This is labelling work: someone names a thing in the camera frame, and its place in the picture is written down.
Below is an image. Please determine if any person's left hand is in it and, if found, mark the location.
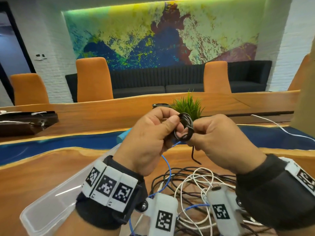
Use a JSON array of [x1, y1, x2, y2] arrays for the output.
[[113, 106, 185, 177]]

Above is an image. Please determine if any person's right hand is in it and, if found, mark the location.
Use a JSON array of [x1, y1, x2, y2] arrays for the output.
[[184, 114, 267, 175]]

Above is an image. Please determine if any black cable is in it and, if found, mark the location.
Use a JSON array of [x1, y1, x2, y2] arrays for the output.
[[173, 113, 202, 166]]

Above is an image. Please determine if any pile of cables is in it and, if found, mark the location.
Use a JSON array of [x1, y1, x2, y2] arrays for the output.
[[128, 141, 274, 236]]

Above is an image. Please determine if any clear plastic organizer box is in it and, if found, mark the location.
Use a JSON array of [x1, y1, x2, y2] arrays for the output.
[[19, 144, 122, 236]]

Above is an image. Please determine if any person's left forearm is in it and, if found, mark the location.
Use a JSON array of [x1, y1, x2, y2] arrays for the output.
[[53, 211, 121, 236]]

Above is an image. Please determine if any green potted plant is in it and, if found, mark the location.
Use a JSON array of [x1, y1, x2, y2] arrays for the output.
[[170, 90, 205, 121]]

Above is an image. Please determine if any black sofa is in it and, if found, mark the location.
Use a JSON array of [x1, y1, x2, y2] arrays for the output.
[[65, 60, 272, 103]]

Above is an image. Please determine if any black right wristband with marker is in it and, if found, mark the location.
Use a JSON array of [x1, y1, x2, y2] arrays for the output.
[[236, 154, 315, 231]]

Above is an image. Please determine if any tall orange chair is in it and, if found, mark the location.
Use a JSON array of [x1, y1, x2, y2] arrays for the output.
[[75, 57, 114, 103]]

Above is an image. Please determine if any black left wristband with markers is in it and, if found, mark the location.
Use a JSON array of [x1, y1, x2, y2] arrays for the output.
[[75, 155, 148, 230]]

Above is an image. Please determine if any brown cardboard sheet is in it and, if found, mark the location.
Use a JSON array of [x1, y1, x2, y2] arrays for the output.
[[290, 39, 315, 143]]

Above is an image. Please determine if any dark brown leather case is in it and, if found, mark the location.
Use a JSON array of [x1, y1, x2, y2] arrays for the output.
[[0, 111, 59, 137]]

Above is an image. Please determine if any long thin white cable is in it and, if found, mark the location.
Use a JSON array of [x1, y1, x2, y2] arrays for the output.
[[251, 114, 315, 142]]

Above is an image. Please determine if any colourful abstract wall painting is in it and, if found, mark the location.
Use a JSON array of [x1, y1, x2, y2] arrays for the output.
[[63, 0, 267, 71]]

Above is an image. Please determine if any black door frame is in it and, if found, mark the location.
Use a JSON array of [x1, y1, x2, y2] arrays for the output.
[[0, 2, 37, 105]]

